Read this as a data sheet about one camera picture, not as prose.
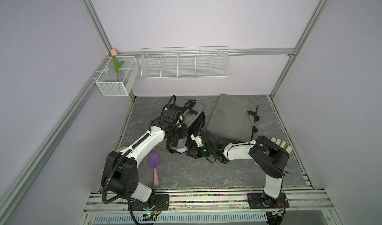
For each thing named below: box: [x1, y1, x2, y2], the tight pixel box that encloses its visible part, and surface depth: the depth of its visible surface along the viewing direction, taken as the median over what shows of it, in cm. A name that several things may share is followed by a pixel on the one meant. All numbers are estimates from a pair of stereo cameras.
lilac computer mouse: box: [175, 146, 189, 154], surface depth 88 cm
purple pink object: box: [147, 151, 161, 187], surface depth 89 cm
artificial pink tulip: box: [110, 48, 125, 83], surface depth 92 cm
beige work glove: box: [270, 136, 292, 154], surface depth 95 cm
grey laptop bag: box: [205, 93, 260, 143], surface depth 107 cm
